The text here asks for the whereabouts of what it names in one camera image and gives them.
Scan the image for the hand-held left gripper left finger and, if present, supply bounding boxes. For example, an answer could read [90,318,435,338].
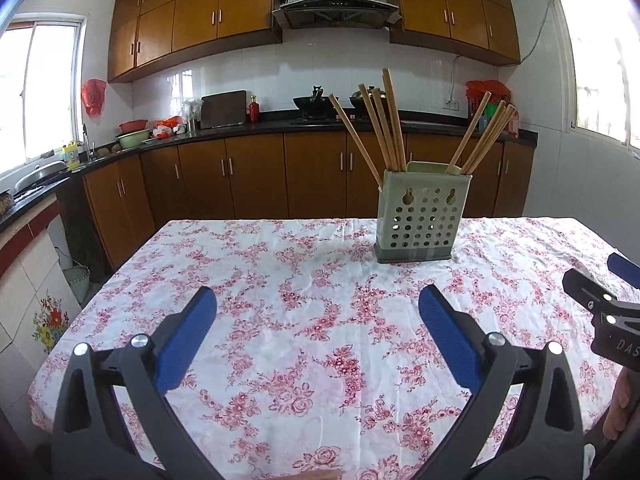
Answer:
[50,286,223,480]

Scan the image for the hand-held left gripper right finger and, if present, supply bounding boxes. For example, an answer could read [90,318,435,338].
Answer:
[417,284,586,480]

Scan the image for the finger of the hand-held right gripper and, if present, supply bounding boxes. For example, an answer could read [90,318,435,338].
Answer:
[561,267,640,322]
[606,252,640,289]

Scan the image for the perforated plastic chopstick holder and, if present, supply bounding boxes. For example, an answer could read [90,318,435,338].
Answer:
[375,161,472,264]

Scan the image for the wooden chopstick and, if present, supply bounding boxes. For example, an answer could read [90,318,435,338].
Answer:
[371,88,403,172]
[358,84,397,172]
[446,91,492,170]
[460,101,507,175]
[328,93,383,190]
[465,104,517,176]
[381,68,408,173]

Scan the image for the person's right hand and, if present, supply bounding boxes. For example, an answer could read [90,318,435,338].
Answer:
[602,375,640,441]

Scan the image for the red floral tablecloth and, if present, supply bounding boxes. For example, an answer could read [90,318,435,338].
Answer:
[30,216,640,480]

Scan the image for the woven basket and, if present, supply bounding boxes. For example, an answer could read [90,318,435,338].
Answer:
[61,262,92,306]

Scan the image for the wooden lower kitchen cabinets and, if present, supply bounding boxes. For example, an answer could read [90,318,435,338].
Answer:
[56,132,536,281]

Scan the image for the wooden kitchen cabinets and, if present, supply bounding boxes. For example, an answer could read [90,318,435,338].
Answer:
[107,0,284,84]
[56,132,536,281]
[390,0,522,67]

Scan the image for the green box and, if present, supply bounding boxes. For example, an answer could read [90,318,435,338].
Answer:
[482,101,502,133]

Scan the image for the green basin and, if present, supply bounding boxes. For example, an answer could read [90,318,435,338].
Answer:
[115,129,152,150]

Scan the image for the black kitchen countertop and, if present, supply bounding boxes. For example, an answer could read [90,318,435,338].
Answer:
[0,110,539,233]

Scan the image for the red and white bag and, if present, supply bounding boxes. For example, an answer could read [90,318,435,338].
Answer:
[152,116,187,139]

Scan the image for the red plastic bags on counter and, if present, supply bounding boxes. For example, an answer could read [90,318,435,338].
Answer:
[465,79,519,138]

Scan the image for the grey pan lid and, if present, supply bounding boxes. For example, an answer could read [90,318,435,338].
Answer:
[13,160,69,194]

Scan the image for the steel faucet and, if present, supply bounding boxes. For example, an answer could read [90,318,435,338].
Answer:
[81,123,97,162]

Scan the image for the dark cutting board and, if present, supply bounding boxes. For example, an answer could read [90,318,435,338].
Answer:
[201,90,248,130]

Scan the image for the black gas stove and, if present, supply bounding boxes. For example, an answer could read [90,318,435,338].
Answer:
[290,111,362,126]

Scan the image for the black wok with lid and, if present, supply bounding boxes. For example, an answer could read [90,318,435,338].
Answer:
[350,87,388,111]

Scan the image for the hanging red plastic bag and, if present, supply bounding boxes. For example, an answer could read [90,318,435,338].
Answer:
[81,78,107,119]

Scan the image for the wooden upper kitchen cabinets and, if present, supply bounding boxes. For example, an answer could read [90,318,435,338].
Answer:
[390,0,522,67]
[107,0,284,84]

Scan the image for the window with white frame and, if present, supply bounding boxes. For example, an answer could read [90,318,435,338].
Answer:
[0,14,87,177]
[549,0,640,162]

